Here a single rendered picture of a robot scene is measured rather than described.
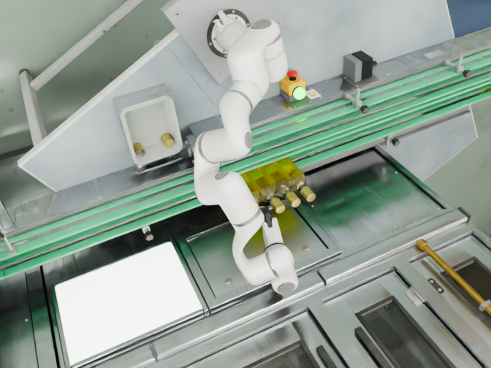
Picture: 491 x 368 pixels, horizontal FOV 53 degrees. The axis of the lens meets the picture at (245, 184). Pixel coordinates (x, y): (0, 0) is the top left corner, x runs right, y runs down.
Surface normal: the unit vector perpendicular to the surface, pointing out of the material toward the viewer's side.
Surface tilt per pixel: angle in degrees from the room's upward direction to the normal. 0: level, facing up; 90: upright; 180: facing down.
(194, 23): 3
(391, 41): 0
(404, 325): 90
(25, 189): 90
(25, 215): 90
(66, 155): 0
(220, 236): 90
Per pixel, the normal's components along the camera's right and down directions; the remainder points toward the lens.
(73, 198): -0.09, -0.76
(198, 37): 0.46, 0.52
